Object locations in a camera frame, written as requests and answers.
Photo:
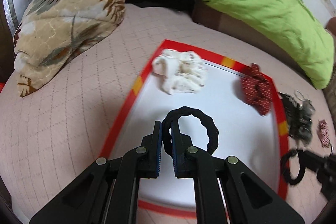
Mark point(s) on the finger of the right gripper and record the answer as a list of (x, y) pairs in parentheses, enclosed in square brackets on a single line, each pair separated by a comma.
[(313, 162)]

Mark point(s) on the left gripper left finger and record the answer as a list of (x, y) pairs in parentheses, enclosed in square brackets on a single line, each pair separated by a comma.
[(107, 191)]

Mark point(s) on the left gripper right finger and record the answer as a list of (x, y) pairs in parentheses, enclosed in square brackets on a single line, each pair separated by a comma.
[(226, 190)]

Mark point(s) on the pink plaid scrunchie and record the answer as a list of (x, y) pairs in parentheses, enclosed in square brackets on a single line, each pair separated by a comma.
[(323, 133)]

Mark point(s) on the grey black organza scrunchie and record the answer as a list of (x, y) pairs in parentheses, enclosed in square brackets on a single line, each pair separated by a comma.
[(298, 112)]

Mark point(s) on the red polka dot scrunchie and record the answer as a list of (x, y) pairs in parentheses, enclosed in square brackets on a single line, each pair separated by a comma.
[(256, 90)]

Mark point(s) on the white floral scrunchie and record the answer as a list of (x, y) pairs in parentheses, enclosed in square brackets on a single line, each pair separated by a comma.
[(183, 72)]

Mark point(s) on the red tray box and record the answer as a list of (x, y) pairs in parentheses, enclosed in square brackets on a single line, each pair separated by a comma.
[(258, 141)]

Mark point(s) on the green duvet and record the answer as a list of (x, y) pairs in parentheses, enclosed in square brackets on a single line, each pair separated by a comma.
[(290, 25)]

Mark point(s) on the leaf pattern beige pillow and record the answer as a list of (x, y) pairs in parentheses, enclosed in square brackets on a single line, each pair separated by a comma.
[(53, 32)]

